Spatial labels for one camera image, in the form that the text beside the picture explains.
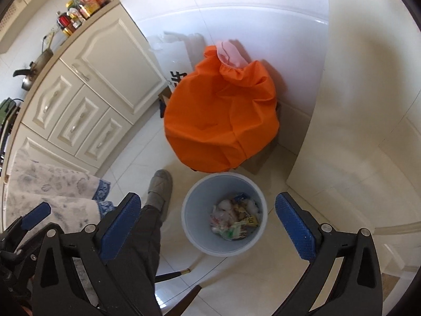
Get cream base cabinets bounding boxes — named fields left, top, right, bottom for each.
left=0, top=0, right=170, bottom=185

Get person's grey shoe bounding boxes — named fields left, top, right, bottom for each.
left=145, top=169, right=173, bottom=219

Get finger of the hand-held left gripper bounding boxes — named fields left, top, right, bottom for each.
left=20, top=202, right=52, bottom=231
left=0, top=248, right=38, bottom=270

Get cream corner cabinet door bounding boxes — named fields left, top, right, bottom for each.
left=59, top=16, right=169, bottom=116

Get heap of wrappers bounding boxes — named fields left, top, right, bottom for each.
left=210, top=194, right=260, bottom=241

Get orange fabric bag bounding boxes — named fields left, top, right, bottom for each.
left=163, top=41, right=281, bottom=174

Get steel wok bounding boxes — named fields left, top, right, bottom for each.
left=13, top=49, right=55, bottom=91

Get brown cardboard box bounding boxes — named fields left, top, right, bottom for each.
left=158, top=87, right=283, bottom=175

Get white rice bag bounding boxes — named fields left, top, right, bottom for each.
left=146, top=31, right=206, bottom=97

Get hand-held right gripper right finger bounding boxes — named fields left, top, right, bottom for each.
left=273, top=191, right=384, bottom=316

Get cream cabinet drawer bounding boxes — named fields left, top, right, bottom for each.
left=49, top=85, right=111, bottom=157
left=31, top=72, right=85, bottom=140
left=75, top=107, right=134, bottom=168

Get grey plastic bin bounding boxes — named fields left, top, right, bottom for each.
left=182, top=173, right=268, bottom=258

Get dark wooden table leg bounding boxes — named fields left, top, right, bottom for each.
left=171, top=285, right=202, bottom=316
left=154, top=268, right=191, bottom=284

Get pink plastic bag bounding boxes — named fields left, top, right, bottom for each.
left=215, top=39, right=250, bottom=73

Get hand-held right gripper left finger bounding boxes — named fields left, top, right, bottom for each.
left=32, top=192, right=163, bottom=316

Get green electric cooker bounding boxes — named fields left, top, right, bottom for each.
left=0, top=97, right=18, bottom=129

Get blue floral tablecloth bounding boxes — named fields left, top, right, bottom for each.
left=6, top=150, right=116, bottom=257

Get person's dark trouser leg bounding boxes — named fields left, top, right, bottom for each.
left=112, top=204, right=163, bottom=316

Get row of condiment bottles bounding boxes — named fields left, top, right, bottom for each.
left=56, top=0, right=111, bottom=37

